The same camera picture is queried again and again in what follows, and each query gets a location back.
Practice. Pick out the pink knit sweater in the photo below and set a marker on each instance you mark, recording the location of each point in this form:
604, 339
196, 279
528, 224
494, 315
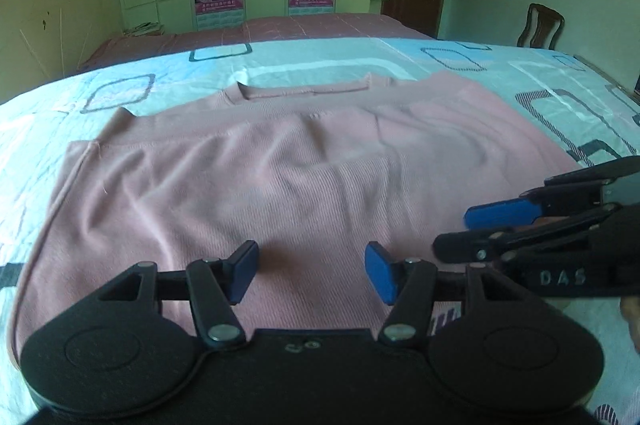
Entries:
250, 180

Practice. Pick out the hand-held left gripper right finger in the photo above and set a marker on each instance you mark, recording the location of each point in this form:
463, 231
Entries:
380, 272

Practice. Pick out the dark wooden chair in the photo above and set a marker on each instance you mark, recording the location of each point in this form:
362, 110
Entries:
542, 25

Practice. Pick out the blue patterned bed blanket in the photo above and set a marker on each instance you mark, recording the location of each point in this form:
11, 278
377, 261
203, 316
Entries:
50, 105

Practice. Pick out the person's right hand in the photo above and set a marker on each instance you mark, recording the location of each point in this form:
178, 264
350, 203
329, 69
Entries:
632, 322

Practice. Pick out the pink checked bed sheet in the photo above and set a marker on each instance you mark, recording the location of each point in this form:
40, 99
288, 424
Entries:
300, 27

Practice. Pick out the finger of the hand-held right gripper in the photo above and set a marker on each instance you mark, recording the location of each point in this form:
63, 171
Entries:
465, 247
500, 212

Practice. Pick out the wooden bed footboard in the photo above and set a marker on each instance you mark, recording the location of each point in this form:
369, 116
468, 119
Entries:
607, 74

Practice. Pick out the stack of papers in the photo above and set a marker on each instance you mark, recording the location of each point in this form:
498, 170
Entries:
142, 29

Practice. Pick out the cream bed headboard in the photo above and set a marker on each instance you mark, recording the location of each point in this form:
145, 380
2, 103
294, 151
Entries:
40, 20

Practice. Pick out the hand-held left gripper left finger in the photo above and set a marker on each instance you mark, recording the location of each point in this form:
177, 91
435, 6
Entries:
246, 272

